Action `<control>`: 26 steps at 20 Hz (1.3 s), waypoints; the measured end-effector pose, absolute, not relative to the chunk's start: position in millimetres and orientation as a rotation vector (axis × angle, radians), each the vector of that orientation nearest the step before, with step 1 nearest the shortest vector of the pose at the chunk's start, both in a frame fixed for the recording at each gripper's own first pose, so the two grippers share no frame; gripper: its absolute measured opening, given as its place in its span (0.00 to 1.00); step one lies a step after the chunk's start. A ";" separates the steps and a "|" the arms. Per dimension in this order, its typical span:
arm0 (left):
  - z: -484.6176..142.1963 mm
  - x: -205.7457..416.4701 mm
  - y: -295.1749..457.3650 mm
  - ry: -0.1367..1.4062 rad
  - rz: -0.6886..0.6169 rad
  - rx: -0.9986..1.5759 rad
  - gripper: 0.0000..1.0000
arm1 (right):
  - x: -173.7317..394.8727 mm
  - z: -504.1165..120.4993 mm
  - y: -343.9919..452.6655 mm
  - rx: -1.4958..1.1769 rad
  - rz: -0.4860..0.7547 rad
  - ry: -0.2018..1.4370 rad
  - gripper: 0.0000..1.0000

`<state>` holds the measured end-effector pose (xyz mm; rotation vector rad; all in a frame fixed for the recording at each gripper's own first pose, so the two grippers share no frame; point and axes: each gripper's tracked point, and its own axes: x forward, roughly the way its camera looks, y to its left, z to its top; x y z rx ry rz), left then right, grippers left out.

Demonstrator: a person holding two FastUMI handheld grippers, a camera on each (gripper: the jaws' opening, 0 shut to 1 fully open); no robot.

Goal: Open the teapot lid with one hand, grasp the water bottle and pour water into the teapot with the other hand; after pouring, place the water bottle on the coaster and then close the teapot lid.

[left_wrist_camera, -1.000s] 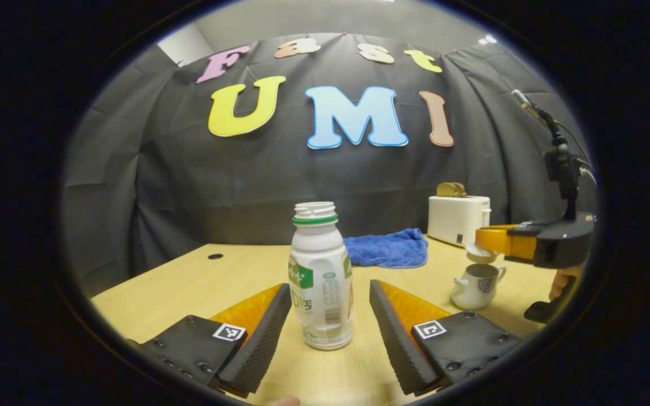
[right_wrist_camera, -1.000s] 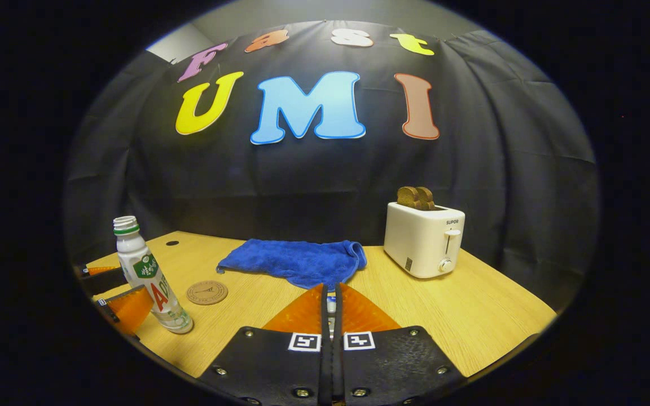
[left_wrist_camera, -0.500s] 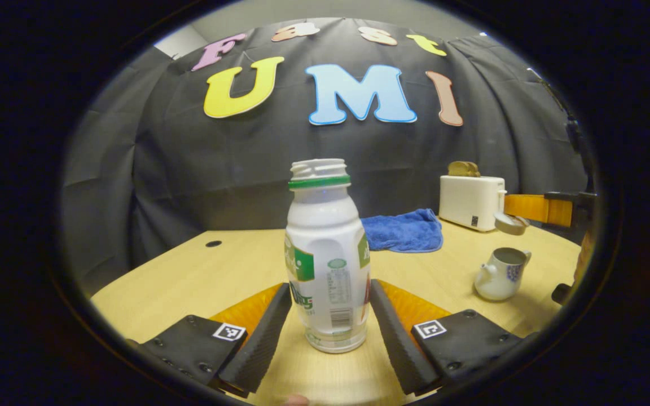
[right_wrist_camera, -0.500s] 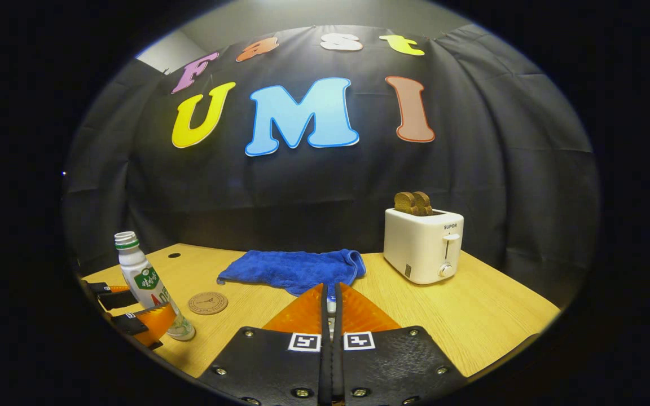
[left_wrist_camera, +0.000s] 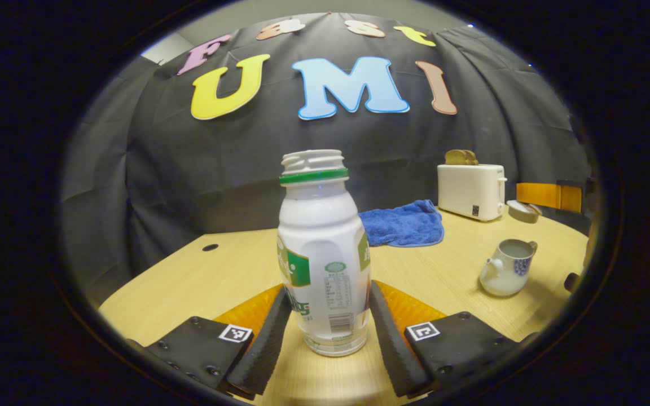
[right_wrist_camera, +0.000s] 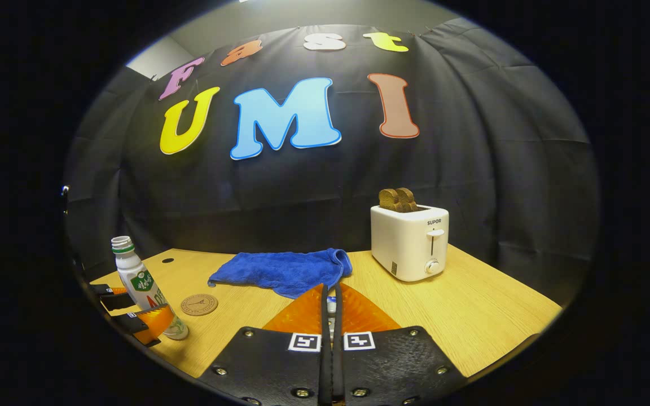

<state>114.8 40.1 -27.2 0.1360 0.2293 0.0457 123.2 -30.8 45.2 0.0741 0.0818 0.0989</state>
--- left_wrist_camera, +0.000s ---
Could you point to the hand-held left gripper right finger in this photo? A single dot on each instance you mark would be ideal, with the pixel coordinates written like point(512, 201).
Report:
point(392, 344)

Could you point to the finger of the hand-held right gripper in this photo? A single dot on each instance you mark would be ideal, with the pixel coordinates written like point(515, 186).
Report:
point(545, 196)

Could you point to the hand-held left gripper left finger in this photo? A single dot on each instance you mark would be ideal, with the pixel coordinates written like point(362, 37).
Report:
point(263, 344)

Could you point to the white blue-patterned teacup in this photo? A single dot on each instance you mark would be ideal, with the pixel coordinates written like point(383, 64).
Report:
point(505, 276)

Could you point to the white water bottle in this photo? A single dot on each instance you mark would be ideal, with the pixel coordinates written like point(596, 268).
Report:
point(322, 237)

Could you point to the white toaster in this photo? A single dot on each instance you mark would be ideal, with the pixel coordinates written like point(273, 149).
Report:
point(469, 192)

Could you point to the brown toast slice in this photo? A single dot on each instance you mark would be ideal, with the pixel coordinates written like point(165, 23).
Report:
point(455, 158)
point(471, 158)

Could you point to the blue towel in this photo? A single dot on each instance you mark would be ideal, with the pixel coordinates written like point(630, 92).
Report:
point(404, 225)

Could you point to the black backdrop cloth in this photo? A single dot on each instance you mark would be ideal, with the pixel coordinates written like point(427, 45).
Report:
point(189, 169)

